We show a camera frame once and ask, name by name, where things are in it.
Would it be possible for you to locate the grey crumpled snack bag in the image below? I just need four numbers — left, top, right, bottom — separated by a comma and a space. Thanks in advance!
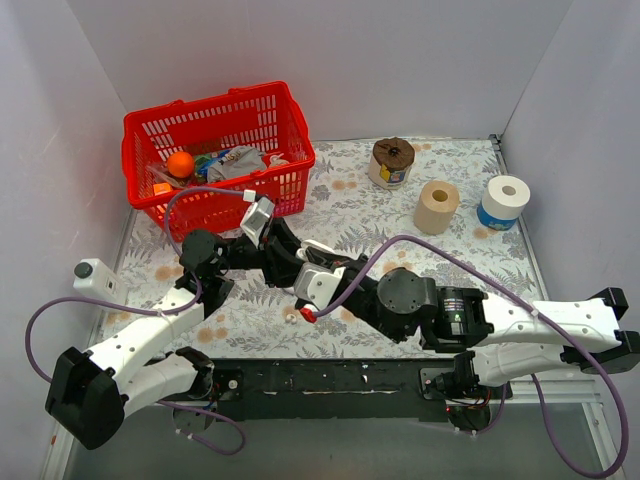
206, 146, 267, 183

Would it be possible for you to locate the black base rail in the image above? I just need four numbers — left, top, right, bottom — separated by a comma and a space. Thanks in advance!
154, 358, 494, 424

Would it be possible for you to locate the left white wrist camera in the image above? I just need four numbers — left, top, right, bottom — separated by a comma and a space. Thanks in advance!
240, 189, 275, 247

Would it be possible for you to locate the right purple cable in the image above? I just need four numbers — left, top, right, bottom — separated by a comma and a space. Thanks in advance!
312, 234, 630, 479

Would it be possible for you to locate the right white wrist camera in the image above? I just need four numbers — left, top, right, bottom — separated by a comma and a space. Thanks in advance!
293, 262, 345, 323

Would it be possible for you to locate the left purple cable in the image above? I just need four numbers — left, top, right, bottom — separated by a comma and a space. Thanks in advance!
24, 187, 261, 456

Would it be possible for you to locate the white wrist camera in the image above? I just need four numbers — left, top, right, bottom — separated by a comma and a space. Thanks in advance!
240, 189, 275, 247
293, 262, 345, 323

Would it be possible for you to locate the floral patterned table mat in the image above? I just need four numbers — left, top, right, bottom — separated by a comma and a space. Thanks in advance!
97, 138, 551, 360

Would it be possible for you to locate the brown topped paper roll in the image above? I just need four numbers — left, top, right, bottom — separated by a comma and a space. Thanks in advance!
368, 137, 415, 190

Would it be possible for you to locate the small orange box in basket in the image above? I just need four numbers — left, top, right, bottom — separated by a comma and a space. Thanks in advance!
152, 182, 173, 196

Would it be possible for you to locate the white box with grey knob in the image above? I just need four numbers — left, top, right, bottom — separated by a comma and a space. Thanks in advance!
73, 258, 129, 305

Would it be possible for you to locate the beige toilet paper roll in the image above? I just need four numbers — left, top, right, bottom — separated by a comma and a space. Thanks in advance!
413, 180, 460, 235

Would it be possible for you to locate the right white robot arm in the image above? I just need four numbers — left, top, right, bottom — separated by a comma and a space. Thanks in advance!
307, 260, 639, 398

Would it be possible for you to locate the red plastic shopping basket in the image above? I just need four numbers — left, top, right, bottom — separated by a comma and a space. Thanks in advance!
122, 81, 315, 241

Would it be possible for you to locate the orange fruit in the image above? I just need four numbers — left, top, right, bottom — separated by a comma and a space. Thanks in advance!
166, 151, 195, 179

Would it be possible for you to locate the white oval earbud charging case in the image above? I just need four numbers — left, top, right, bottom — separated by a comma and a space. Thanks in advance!
295, 239, 336, 262

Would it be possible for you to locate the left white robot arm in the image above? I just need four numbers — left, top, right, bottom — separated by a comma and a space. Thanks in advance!
45, 218, 303, 450

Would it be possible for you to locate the white toilet roll blue wrap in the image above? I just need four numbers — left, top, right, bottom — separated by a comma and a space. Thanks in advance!
477, 175, 531, 231

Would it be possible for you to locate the purple cable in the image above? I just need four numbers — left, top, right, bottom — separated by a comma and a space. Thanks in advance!
312, 234, 630, 479
24, 187, 261, 456

